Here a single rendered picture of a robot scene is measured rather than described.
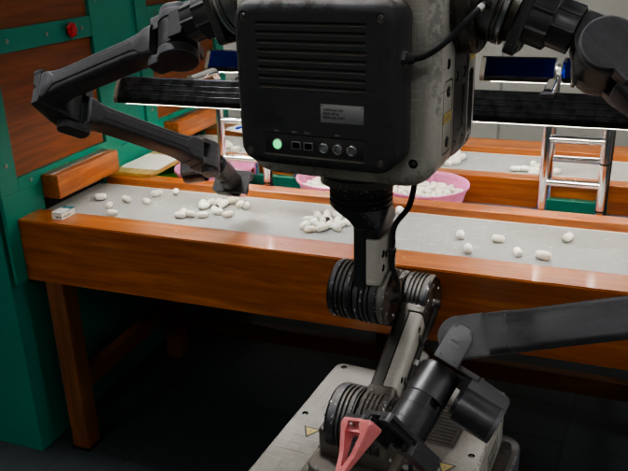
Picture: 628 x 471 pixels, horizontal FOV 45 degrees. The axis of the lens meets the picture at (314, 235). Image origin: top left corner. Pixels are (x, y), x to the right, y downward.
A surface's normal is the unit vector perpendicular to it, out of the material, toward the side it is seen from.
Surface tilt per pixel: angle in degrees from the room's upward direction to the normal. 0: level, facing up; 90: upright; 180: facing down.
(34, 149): 90
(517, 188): 90
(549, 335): 61
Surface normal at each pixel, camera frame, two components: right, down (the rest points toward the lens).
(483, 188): -0.35, 0.36
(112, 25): 0.94, 0.11
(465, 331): -0.19, -0.18
